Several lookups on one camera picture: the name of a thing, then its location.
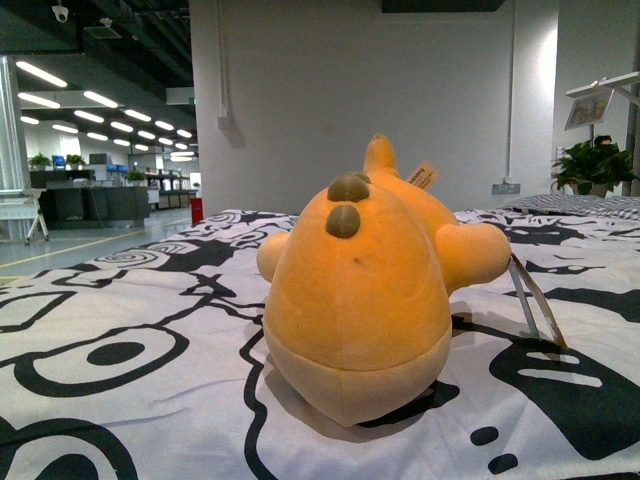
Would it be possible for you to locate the paper hang tag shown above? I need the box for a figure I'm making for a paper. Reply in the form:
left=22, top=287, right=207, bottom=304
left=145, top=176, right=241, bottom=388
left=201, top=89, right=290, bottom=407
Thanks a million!
left=508, top=253, right=568, bottom=348

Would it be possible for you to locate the framed picture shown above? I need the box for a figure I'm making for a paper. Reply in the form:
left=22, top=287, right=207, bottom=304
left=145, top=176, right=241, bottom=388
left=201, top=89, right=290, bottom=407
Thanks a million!
left=565, top=91, right=613, bottom=130

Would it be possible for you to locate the red fire extinguisher box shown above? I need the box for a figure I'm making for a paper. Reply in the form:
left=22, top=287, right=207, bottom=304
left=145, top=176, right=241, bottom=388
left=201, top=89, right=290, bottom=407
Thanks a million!
left=190, top=197, right=204, bottom=225

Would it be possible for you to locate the white folding table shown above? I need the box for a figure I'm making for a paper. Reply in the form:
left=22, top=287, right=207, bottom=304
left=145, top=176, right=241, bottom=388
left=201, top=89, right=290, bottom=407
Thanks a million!
left=0, top=188, right=49, bottom=245

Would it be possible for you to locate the orange plush dinosaur toy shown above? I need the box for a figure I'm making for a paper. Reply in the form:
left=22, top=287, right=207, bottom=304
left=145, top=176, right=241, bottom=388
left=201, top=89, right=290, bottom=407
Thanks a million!
left=257, top=135, right=511, bottom=427

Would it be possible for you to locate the dark office counter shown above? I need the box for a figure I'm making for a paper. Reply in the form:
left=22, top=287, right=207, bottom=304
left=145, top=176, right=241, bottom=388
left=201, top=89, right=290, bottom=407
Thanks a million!
left=30, top=170, right=151, bottom=230

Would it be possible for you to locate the green potted plant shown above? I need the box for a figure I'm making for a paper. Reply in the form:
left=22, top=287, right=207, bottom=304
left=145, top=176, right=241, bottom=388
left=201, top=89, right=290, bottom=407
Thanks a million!
left=552, top=135, right=639, bottom=198

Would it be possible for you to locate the white desk lamp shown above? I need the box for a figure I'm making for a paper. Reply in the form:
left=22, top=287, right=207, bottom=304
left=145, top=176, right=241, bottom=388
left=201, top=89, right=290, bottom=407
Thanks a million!
left=565, top=71, right=640, bottom=106

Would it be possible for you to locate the striped grey pillow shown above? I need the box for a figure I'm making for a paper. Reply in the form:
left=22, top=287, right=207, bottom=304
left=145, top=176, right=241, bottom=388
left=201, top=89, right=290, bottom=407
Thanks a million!
left=504, top=194, right=639, bottom=221

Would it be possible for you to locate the white security camera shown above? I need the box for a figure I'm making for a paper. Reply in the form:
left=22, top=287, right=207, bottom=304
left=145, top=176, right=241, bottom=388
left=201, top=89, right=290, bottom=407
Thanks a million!
left=51, top=4, right=69, bottom=23

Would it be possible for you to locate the wall power outlet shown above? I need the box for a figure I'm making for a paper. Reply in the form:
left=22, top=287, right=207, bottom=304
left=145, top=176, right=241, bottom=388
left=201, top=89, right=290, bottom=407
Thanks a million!
left=492, top=183, right=521, bottom=195

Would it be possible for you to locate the black and white patterned sheet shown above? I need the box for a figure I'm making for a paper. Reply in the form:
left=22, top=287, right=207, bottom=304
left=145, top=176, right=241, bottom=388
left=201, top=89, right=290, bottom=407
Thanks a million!
left=1, top=210, right=639, bottom=479

